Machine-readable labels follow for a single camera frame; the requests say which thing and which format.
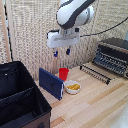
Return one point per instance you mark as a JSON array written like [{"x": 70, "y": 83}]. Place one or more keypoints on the brown wooden upright block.
[{"x": 55, "y": 66}]

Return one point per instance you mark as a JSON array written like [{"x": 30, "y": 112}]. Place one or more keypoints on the white bowl with yellow food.
[{"x": 72, "y": 87}]

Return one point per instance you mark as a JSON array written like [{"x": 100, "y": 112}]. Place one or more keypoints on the black toaster oven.
[{"x": 113, "y": 55}]

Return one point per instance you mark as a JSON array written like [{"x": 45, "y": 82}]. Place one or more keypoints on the red plastic cup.
[{"x": 64, "y": 74}]

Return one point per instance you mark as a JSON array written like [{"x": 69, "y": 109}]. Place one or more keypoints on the beige woven folding screen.
[{"x": 30, "y": 30}]

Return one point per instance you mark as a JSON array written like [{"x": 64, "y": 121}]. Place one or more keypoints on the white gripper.
[{"x": 63, "y": 38}]

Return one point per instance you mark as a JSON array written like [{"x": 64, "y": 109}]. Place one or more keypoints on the black fabric storage bin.
[{"x": 20, "y": 100}]

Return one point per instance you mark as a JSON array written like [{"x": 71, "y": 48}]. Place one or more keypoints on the dark blue rectangular box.
[{"x": 50, "y": 83}]

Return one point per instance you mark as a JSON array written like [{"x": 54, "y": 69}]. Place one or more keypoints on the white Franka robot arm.
[{"x": 71, "y": 13}]

